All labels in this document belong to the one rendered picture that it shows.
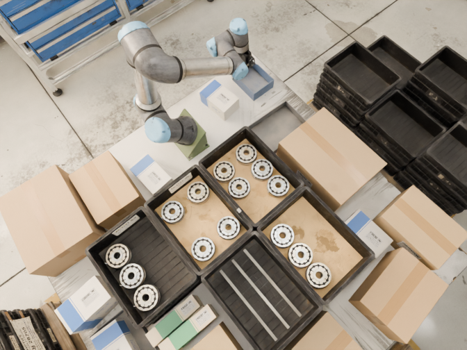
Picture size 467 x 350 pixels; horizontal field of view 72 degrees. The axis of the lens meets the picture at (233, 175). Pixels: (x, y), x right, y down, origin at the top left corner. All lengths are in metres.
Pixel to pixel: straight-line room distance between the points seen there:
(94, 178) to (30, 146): 1.45
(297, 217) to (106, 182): 0.90
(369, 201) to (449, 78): 1.17
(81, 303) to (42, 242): 0.32
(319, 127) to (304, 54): 1.54
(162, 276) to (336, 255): 0.75
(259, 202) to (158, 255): 0.51
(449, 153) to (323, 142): 0.95
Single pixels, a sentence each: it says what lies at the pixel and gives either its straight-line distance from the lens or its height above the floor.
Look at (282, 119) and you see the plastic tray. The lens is 1.82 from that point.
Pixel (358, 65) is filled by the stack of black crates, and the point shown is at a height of 0.49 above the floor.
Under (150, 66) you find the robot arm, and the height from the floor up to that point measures 1.39.
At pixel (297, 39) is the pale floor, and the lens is 3.16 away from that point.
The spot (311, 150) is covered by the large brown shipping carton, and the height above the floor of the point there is 0.90.
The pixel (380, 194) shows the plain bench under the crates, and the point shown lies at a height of 0.70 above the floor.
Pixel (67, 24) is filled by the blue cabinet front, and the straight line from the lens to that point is 2.90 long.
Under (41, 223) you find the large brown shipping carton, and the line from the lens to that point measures 1.66.
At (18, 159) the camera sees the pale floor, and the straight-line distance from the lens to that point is 3.06.
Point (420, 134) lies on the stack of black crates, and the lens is 2.42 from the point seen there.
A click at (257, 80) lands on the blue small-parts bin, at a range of 1.96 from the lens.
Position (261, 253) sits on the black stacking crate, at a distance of 1.45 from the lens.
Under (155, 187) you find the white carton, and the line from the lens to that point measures 1.61.
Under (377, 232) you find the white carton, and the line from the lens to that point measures 1.61.
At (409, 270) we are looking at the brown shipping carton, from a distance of 1.56.
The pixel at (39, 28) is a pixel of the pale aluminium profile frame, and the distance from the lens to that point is 2.79.
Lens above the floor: 2.26
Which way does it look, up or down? 69 degrees down
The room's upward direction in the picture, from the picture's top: 6 degrees counter-clockwise
